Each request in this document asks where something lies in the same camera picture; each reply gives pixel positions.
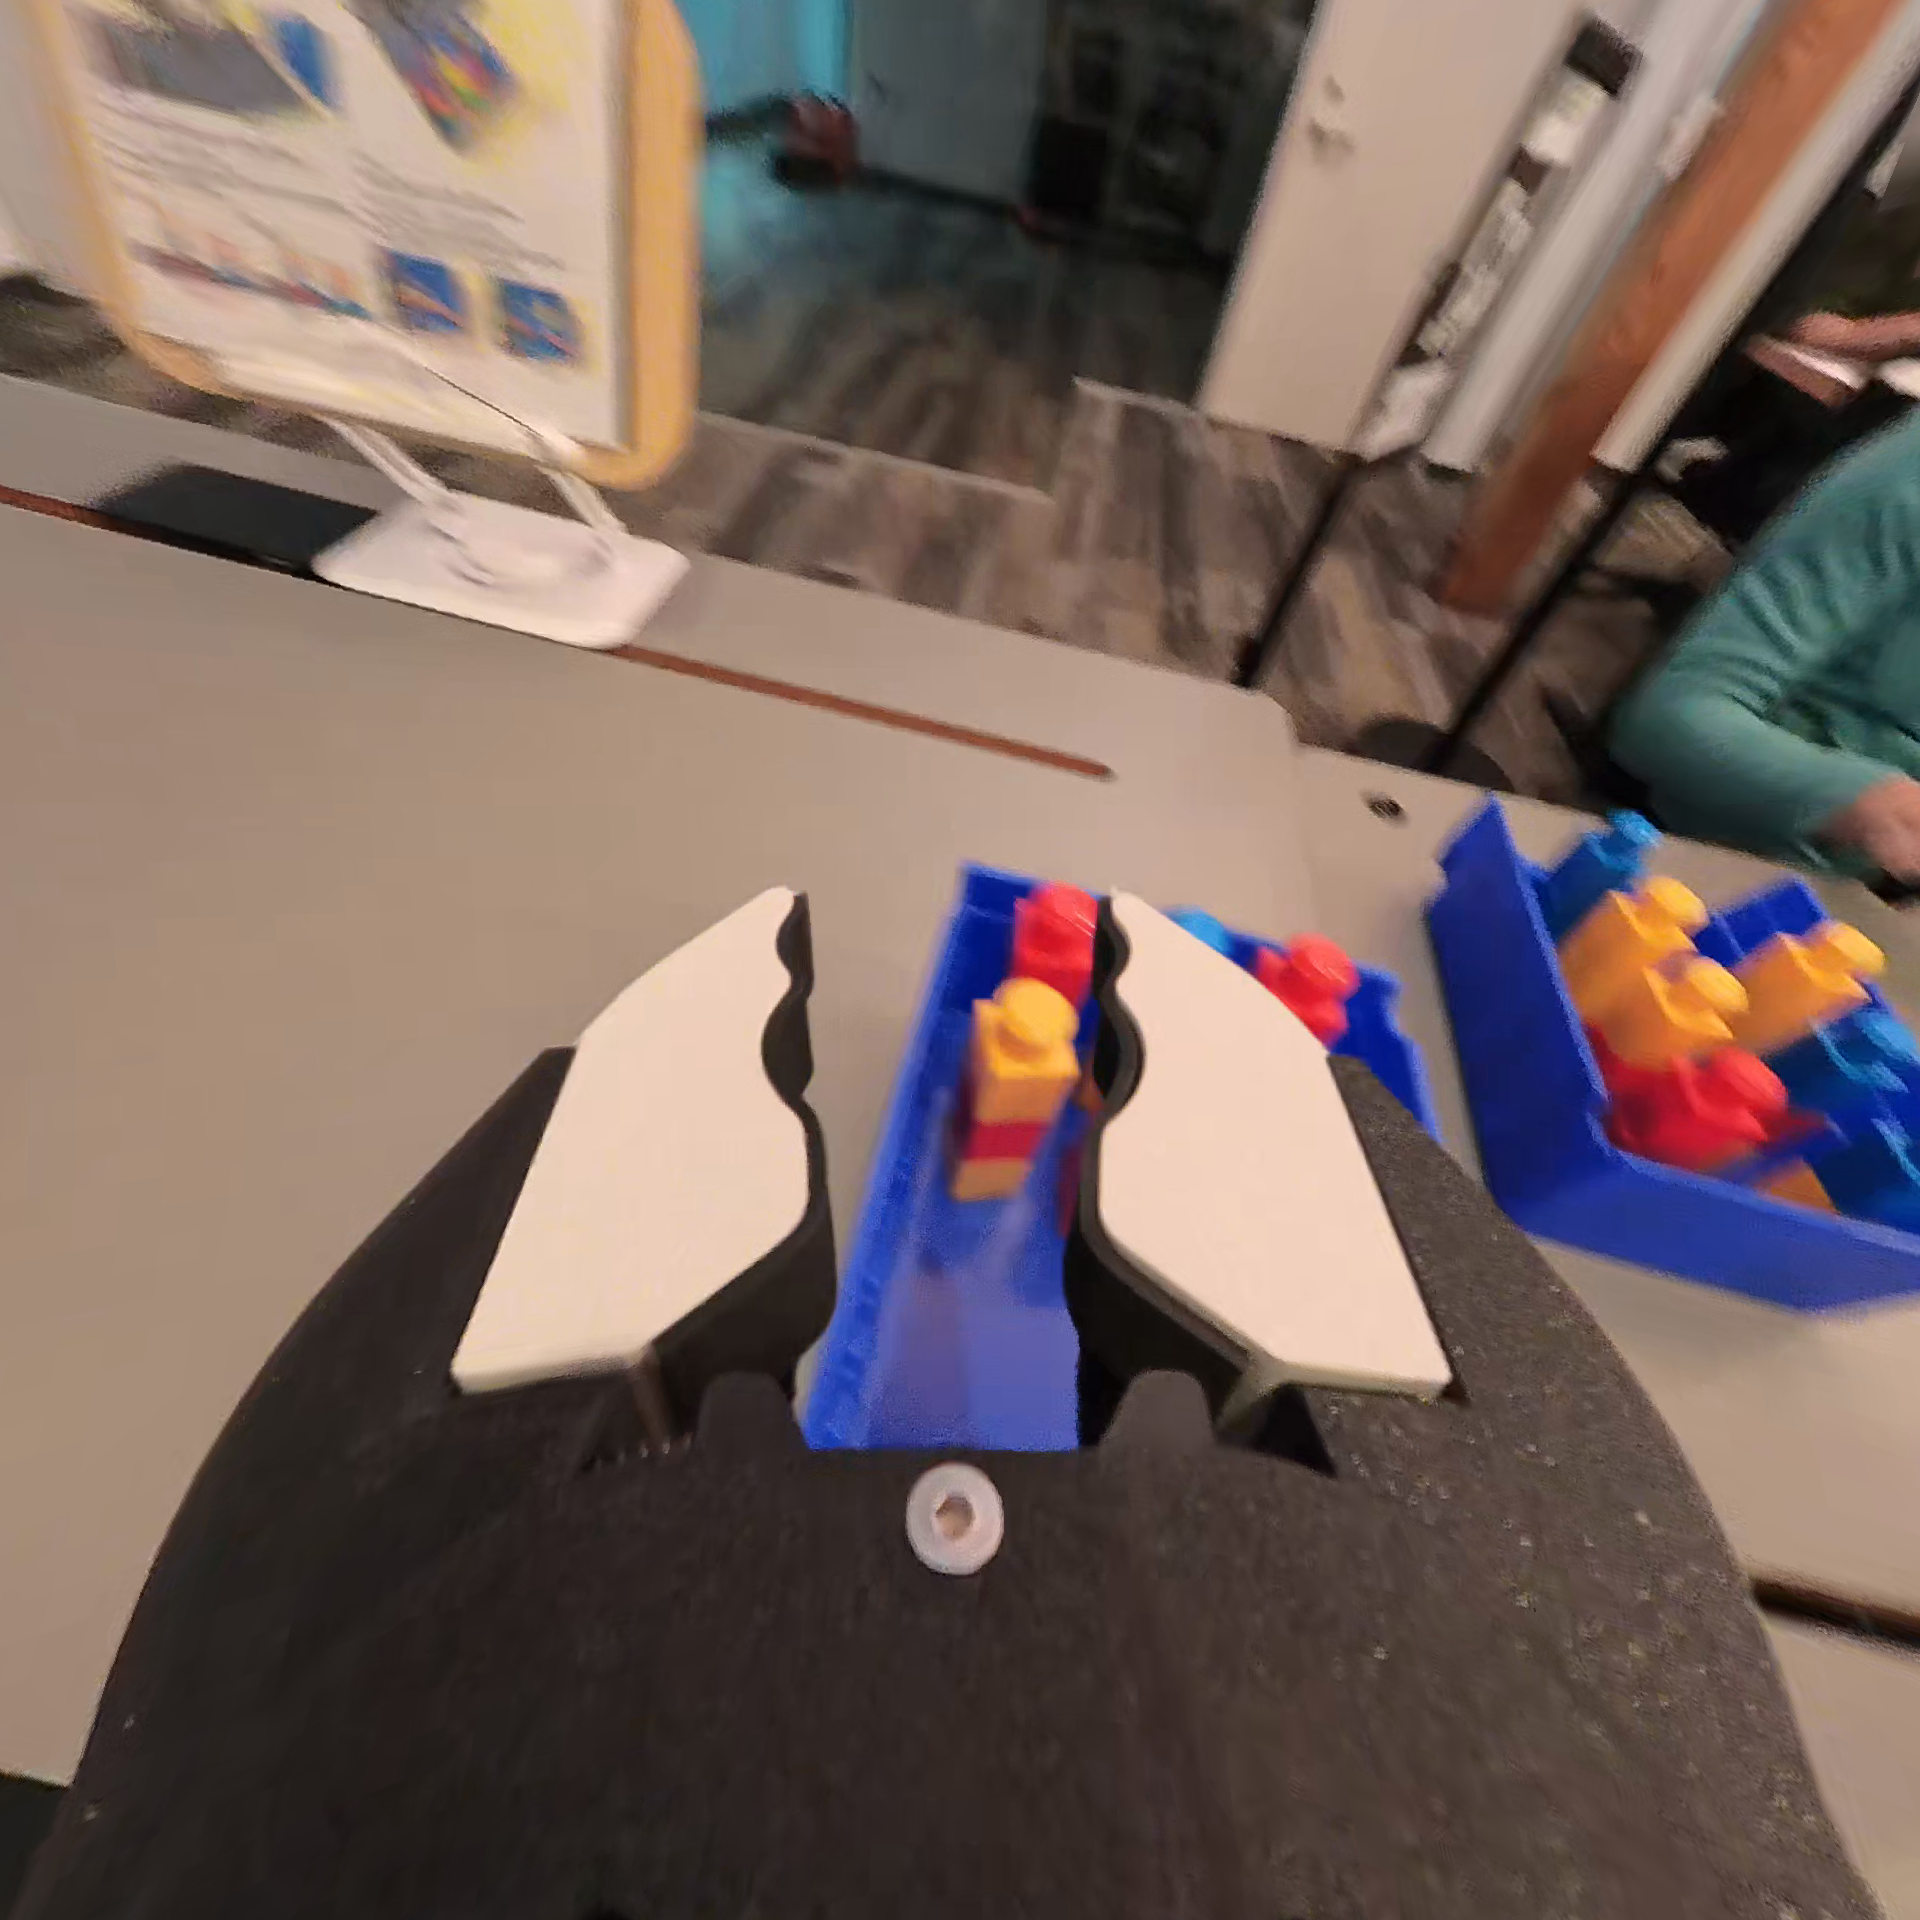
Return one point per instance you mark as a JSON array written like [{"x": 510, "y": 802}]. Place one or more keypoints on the black flat pad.
[{"x": 224, "y": 518}]

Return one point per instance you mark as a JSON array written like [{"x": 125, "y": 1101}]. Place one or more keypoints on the brown wooden column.
[{"x": 1649, "y": 302}]

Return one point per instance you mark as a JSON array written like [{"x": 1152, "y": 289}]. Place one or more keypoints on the printed instruction sheet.
[{"x": 346, "y": 194}]

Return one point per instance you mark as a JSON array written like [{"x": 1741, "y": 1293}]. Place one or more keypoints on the instruction sheet on stand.
[{"x": 510, "y": 571}]

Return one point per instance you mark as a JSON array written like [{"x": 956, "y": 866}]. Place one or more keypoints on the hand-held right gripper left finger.
[{"x": 646, "y": 1186}]

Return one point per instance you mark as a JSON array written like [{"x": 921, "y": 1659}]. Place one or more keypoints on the blue plastic bin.
[
  {"x": 929, "y": 1320},
  {"x": 1516, "y": 1081}
]

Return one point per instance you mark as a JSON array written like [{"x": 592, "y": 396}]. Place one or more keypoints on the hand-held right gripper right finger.
[{"x": 1260, "y": 1200}]

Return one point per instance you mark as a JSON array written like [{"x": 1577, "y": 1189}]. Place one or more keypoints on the red plastic block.
[
  {"x": 1710, "y": 1112},
  {"x": 1050, "y": 939},
  {"x": 998, "y": 1147},
  {"x": 1309, "y": 983}
]

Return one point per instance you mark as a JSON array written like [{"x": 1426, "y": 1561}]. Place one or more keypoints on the white door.
[{"x": 1349, "y": 224}]

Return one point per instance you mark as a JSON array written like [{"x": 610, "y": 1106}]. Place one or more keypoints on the black pole stand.
[{"x": 1298, "y": 571}]

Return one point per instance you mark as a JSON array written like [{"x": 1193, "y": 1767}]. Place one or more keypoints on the black tripod stand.
[{"x": 1545, "y": 600}]

